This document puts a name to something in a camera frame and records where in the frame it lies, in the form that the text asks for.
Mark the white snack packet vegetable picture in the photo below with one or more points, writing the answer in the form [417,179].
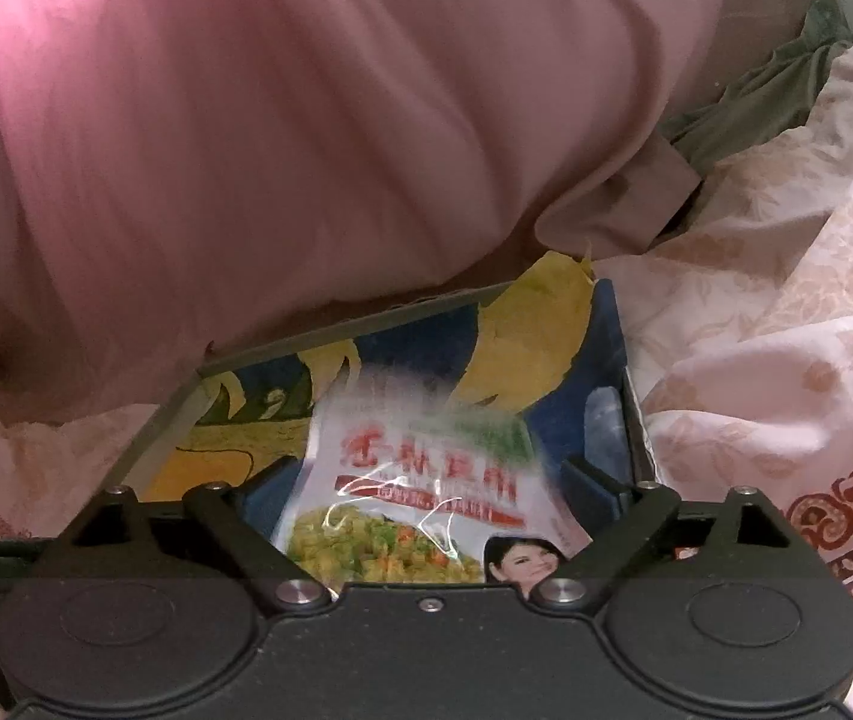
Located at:
[411,480]

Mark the green cloth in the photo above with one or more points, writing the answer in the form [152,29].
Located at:
[756,90]

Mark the pink curtain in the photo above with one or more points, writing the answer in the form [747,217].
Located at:
[246,127]

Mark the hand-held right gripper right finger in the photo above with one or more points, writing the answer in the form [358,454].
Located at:
[599,499]

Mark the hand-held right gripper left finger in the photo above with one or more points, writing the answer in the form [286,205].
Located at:
[257,510]

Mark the pink floral bed sheet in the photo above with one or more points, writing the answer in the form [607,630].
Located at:
[771,277]

